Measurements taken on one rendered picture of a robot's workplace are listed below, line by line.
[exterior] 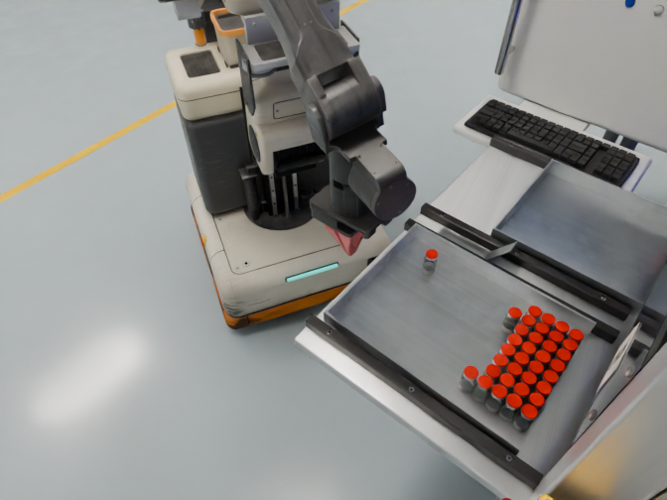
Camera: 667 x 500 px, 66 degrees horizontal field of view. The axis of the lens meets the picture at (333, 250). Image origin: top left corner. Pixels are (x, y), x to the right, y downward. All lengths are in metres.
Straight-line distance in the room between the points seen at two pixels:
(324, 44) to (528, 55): 0.99
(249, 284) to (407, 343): 0.94
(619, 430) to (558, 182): 0.75
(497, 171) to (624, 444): 0.75
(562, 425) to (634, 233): 0.45
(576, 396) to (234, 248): 1.24
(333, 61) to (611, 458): 0.47
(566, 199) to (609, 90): 0.42
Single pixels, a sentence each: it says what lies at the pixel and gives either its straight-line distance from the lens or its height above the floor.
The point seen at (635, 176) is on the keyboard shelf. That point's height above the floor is 0.80.
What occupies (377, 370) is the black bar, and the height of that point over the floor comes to 0.90.
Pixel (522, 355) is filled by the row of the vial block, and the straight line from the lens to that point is 0.82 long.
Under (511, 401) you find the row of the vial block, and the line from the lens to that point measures 0.78.
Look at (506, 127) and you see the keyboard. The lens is 1.41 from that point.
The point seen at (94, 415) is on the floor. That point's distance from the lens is 1.91.
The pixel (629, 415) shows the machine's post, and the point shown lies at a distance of 0.50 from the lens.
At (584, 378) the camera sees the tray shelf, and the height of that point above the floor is 0.88.
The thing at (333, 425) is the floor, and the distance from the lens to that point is 1.73.
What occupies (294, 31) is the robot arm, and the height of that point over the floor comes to 1.34.
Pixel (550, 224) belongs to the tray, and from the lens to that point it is 1.08.
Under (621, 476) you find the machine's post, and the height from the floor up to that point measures 1.11.
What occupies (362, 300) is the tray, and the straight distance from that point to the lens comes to 0.89.
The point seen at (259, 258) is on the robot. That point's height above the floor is 0.28.
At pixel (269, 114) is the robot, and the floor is 0.84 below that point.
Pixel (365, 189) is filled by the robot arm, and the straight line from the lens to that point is 0.59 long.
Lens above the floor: 1.60
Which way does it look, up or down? 48 degrees down
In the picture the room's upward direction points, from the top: straight up
